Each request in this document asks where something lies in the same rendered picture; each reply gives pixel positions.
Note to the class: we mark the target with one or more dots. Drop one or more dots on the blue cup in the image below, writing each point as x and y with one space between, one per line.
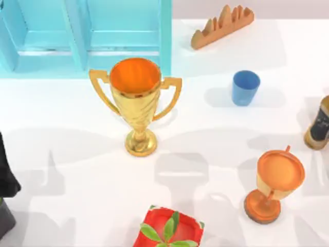
244 90

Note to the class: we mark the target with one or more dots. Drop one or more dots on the green leafy plant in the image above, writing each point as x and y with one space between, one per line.
168 229

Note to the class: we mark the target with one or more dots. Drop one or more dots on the black and gold bottle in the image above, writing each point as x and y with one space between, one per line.
318 126

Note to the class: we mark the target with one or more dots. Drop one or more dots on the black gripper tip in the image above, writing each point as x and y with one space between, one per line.
6 169

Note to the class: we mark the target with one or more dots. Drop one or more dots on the light blue rack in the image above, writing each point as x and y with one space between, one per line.
123 33

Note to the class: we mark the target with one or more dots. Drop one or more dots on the red square plant pot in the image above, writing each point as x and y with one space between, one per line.
154 229

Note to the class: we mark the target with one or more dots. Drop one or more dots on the sliced brown bread loaf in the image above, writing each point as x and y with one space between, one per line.
218 33

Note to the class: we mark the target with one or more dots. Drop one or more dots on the tall gold trophy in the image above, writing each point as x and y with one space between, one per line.
133 103

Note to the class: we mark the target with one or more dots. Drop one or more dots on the small orange trophy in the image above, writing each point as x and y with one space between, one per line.
278 172

